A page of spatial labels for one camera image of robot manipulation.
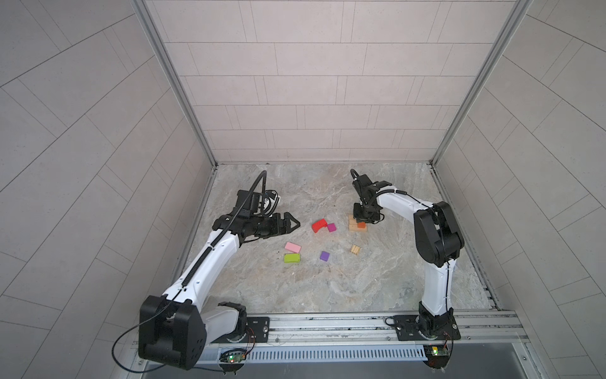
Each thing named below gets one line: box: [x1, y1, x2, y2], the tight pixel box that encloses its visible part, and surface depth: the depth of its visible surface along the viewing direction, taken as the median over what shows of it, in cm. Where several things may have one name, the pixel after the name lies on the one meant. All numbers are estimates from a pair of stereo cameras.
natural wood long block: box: [348, 214, 367, 232], surface depth 96 cm
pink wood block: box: [284, 241, 302, 254], surface depth 90 cm
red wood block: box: [311, 218, 328, 233], surface depth 96 cm
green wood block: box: [284, 253, 301, 263], surface depth 87 cm
